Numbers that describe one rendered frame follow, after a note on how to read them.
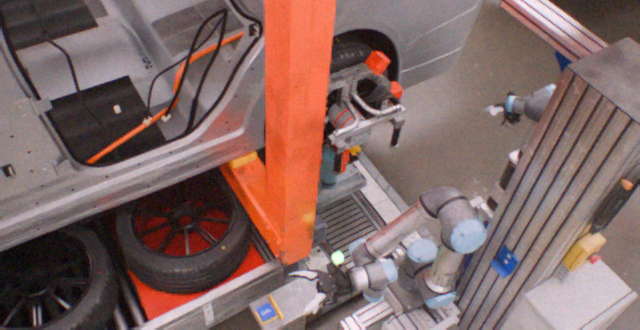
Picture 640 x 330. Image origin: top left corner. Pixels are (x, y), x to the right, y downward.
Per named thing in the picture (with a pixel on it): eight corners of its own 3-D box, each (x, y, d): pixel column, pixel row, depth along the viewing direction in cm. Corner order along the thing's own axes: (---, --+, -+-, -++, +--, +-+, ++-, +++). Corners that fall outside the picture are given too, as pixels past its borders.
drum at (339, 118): (348, 114, 315) (350, 94, 304) (371, 141, 303) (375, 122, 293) (325, 123, 309) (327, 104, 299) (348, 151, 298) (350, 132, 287)
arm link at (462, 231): (438, 274, 241) (472, 192, 199) (454, 307, 232) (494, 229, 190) (410, 281, 238) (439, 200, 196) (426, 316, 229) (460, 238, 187)
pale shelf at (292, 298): (327, 266, 297) (328, 263, 295) (346, 293, 288) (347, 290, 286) (248, 307, 281) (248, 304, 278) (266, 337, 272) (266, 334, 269)
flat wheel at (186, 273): (194, 169, 350) (190, 142, 332) (277, 236, 324) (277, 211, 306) (97, 240, 315) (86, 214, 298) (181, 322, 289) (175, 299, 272)
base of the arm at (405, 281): (439, 283, 250) (444, 271, 242) (410, 300, 244) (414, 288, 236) (416, 255, 258) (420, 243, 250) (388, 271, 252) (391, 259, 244)
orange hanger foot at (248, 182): (246, 157, 325) (244, 112, 299) (296, 229, 298) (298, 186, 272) (218, 168, 319) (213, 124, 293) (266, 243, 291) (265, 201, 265)
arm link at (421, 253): (425, 249, 248) (432, 231, 238) (439, 277, 240) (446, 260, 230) (398, 256, 245) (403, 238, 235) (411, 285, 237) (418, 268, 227)
